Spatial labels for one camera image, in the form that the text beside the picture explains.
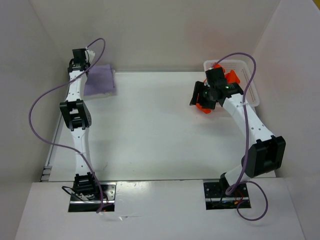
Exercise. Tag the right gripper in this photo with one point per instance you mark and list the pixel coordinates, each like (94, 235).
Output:
(198, 88)

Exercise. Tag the orange t shirt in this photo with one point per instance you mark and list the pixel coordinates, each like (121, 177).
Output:
(231, 77)

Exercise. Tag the purple t shirt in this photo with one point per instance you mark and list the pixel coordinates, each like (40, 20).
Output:
(100, 80)

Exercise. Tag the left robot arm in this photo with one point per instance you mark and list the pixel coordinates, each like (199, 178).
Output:
(77, 119)

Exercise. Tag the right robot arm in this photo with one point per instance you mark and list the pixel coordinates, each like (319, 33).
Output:
(264, 151)

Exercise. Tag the white plastic basket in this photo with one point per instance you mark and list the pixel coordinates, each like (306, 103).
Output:
(243, 73)

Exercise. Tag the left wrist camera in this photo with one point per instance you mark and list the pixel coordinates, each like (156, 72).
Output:
(90, 55)

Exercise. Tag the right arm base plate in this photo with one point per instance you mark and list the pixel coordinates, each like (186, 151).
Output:
(216, 198)

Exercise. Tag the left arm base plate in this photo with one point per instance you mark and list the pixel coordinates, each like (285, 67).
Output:
(80, 203)

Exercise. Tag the aluminium table edge rail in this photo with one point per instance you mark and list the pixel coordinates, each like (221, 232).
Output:
(47, 169)

